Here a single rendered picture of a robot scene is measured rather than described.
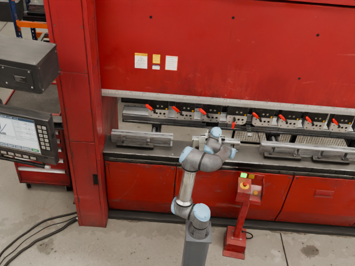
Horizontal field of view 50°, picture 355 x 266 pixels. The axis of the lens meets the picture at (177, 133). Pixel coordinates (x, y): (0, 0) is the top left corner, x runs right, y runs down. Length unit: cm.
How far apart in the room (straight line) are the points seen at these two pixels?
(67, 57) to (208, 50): 92
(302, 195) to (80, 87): 206
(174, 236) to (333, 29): 220
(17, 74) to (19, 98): 141
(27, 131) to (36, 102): 113
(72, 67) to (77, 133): 55
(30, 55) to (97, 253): 196
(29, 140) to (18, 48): 55
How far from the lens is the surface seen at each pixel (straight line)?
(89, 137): 290
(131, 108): 336
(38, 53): 222
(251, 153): 322
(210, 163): 231
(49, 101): 353
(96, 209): 350
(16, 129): 246
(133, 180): 330
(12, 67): 221
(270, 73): 277
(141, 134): 311
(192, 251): 280
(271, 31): 262
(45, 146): 244
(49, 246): 367
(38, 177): 392
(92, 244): 362
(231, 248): 359
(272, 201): 351
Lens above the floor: 299
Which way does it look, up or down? 40 degrees down
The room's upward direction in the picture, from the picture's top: 5 degrees clockwise
